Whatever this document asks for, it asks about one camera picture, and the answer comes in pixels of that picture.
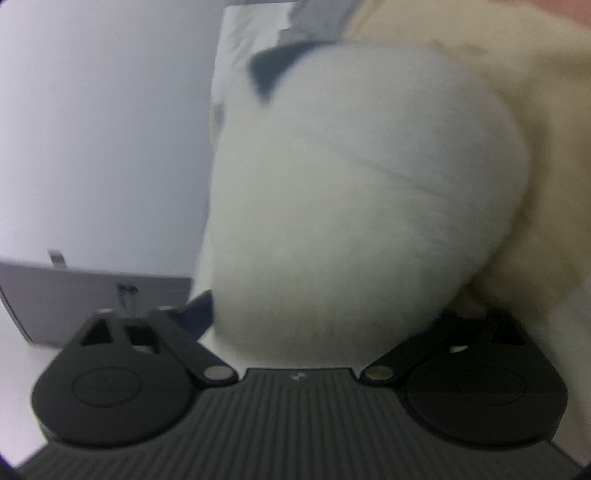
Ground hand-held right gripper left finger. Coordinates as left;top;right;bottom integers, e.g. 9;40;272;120
78;290;239;387

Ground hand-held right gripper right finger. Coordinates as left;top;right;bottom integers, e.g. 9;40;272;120
359;308;528;387

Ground white grey striped sweater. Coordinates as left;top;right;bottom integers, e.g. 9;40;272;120
191;0;591;371

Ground grey door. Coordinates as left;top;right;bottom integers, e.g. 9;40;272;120
0;259;194;348

